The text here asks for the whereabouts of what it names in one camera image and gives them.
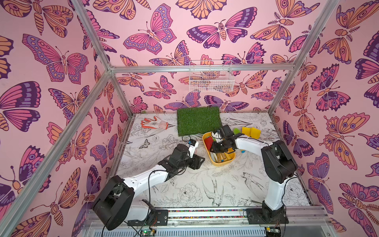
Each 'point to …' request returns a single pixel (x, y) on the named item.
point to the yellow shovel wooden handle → (246, 131)
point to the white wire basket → (211, 76)
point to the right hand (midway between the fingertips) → (208, 150)
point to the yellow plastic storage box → (216, 158)
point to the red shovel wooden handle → (208, 141)
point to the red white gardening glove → (155, 123)
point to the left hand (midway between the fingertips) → (202, 157)
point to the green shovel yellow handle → (236, 131)
